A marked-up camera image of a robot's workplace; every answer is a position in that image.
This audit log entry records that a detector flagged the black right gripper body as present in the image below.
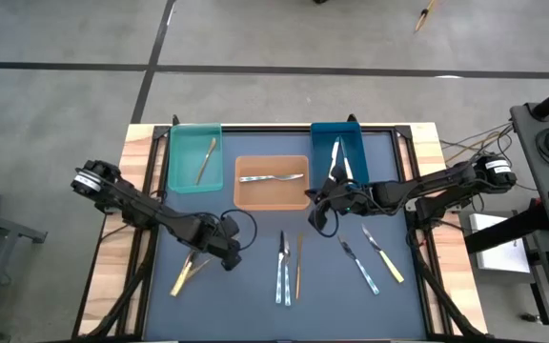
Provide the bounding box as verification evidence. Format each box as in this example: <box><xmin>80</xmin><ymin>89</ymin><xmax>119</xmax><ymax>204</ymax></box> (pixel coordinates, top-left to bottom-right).
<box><xmin>307</xmin><ymin>176</ymin><xmax>379</xmax><ymax>232</ymax></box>

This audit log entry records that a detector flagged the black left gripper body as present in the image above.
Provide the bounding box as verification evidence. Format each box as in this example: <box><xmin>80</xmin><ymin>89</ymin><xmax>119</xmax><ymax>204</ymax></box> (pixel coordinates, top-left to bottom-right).
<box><xmin>200</xmin><ymin>214</ymin><xmax>244</xmax><ymax>272</ymax></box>

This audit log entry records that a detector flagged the cream-handled black knife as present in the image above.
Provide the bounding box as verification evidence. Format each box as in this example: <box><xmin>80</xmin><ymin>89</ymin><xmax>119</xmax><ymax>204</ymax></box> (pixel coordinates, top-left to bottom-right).
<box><xmin>360</xmin><ymin>224</ymin><xmax>406</xmax><ymax>285</ymax></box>

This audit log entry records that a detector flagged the mosaic-handled silver fork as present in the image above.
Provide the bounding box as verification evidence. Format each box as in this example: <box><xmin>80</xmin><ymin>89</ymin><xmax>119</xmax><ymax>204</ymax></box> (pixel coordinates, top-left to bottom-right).
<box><xmin>336</xmin><ymin>234</ymin><xmax>381</xmax><ymax>296</ymax></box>

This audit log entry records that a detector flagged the orange translucent plastic bin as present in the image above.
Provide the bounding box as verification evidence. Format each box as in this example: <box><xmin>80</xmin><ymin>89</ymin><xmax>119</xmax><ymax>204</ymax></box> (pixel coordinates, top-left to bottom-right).
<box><xmin>233</xmin><ymin>154</ymin><xmax>312</xmax><ymax>212</ymax></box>

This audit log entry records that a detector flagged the blue plastic bin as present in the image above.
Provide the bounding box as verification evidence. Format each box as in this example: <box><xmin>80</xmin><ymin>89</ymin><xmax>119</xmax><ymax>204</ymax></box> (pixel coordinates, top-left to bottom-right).
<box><xmin>310</xmin><ymin>121</ymin><xmax>371</xmax><ymax>192</ymax></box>

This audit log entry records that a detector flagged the blue-grey table mat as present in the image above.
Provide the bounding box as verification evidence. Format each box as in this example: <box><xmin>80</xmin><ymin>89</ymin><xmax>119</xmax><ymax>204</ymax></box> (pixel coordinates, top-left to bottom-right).
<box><xmin>144</xmin><ymin>129</ymin><xmax>429</xmax><ymax>342</ymax></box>

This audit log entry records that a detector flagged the teal translucent plastic bin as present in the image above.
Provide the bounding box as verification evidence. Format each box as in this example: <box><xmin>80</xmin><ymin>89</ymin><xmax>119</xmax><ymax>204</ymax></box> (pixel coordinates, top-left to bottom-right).
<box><xmin>167</xmin><ymin>122</ymin><xmax>225</xmax><ymax>194</ymax></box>

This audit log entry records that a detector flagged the black stand bar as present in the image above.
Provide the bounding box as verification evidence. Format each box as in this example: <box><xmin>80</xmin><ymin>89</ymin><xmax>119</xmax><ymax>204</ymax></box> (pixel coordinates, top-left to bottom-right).
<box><xmin>463</xmin><ymin>197</ymin><xmax>549</xmax><ymax>255</ymax></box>

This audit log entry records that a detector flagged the white box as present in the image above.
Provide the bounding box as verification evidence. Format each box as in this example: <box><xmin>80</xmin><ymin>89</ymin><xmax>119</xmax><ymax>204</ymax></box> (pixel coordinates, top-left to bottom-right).
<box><xmin>468</xmin><ymin>212</ymin><xmax>533</xmax><ymax>274</ymax></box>

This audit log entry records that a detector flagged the grey equipment cart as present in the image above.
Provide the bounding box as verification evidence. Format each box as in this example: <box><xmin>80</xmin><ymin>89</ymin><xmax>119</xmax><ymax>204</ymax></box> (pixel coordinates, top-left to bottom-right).
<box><xmin>509</xmin><ymin>75</ymin><xmax>549</xmax><ymax>235</ymax></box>

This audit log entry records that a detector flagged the yellow black stick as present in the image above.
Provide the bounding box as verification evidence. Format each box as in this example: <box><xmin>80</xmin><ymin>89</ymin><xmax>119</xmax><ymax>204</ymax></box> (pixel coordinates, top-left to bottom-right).
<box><xmin>414</xmin><ymin>0</ymin><xmax>441</xmax><ymax>33</ymax></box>

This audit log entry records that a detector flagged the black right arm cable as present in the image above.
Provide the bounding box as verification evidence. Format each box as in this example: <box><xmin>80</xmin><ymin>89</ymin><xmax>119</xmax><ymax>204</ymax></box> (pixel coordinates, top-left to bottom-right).
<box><xmin>324</xmin><ymin>209</ymin><xmax>341</xmax><ymax>239</ymax></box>

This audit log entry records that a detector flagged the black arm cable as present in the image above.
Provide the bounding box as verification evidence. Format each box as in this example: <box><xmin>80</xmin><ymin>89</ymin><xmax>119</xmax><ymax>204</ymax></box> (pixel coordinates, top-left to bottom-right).
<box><xmin>218</xmin><ymin>208</ymin><xmax>259</xmax><ymax>252</ymax></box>
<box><xmin>324</xmin><ymin>209</ymin><xmax>341</xmax><ymax>239</ymax></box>

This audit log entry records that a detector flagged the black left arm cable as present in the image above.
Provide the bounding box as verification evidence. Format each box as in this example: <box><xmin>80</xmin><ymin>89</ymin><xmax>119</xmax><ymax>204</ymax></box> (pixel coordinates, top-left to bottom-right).
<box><xmin>218</xmin><ymin>208</ymin><xmax>259</xmax><ymax>252</ymax></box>

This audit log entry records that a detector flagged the black aluminium table frame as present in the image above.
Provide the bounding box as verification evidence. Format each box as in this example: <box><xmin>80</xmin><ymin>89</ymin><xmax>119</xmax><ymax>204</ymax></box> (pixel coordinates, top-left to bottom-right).
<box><xmin>71</xmin><ymin>112</ymin><xmax>490</xmax><ymax>343</ymax></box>

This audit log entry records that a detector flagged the floor cable bundle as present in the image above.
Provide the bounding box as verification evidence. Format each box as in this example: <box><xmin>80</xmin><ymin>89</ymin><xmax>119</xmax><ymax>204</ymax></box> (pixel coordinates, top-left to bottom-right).
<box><xmin>438</xmin><ymin>121</ymin><xmax>517</xmax><ymax>192</ymax></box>

